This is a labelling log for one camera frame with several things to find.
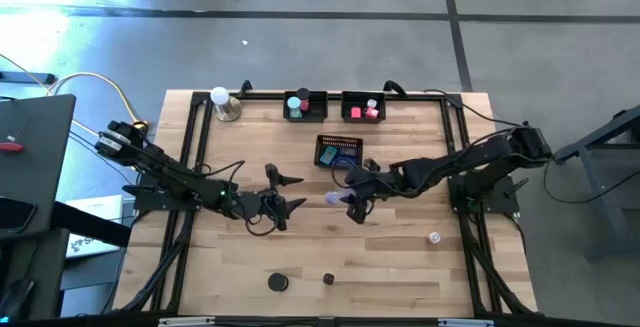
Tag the pink charger white top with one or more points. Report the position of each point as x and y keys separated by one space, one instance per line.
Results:
x=434 y=237

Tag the white cardboard box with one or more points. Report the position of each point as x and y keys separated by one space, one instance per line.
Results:
x=92 y=212

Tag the black computer mouse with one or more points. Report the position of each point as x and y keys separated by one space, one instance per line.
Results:
x=15 y=299

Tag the yellow hourglass black caps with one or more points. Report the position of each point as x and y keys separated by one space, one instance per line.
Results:
x=278 y=282

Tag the purple hourglass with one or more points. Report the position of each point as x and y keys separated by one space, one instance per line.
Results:
x=334 y=198

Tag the silver bracket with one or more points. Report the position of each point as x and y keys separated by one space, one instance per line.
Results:
x=186 y=322
x=465 y=323

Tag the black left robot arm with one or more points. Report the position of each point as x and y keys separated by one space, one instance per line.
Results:
x=170 y=177

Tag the black aluminium table frame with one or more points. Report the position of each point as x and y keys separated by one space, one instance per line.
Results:
x=265 y=96

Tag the bulb lamp brass base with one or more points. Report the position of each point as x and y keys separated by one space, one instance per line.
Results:
x=220 y=96

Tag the green charger white top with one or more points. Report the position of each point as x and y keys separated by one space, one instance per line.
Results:
x=371 y=103

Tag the pink-red charger cube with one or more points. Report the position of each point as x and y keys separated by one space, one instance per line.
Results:
x=372 y=113

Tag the teal hourglass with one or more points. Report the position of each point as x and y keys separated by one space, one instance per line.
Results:
x=294 y=104

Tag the grey metal table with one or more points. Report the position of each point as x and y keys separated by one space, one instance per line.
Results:
x=595 y=187

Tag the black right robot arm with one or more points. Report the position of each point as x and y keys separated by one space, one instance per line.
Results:
x=475 y=159

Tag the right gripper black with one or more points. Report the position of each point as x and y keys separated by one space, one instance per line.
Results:
x=375 y=182

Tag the black slotted plastic basket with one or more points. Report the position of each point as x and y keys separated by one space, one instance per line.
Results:
x=350 y=99
x=340 y=140
x=320 y=112

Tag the grey desk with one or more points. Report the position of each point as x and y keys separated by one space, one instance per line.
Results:
x=40 y=167

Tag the red hourglass black caps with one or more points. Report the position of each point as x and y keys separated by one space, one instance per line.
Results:
x=303 y=94

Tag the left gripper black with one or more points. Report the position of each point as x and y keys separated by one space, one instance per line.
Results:
x=255 y=206

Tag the black flat device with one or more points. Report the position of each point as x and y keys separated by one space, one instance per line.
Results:
x=15 y=214

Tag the teal digital clock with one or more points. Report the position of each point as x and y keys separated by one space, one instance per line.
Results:
x=328 y=155

